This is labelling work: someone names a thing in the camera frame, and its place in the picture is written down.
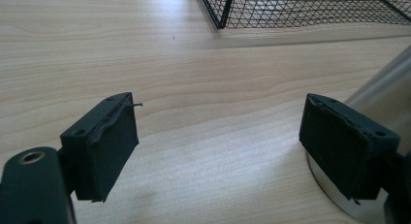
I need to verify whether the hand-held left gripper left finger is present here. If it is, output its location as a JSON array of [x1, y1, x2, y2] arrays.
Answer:
[[59, 91, 143, 204]]

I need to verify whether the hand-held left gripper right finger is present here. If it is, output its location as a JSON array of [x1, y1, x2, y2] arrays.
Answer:
[[299, 93, 401, 201]]

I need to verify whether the black wire mesh basket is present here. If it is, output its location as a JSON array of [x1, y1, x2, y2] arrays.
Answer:
[[197, 0, 411, 30]]

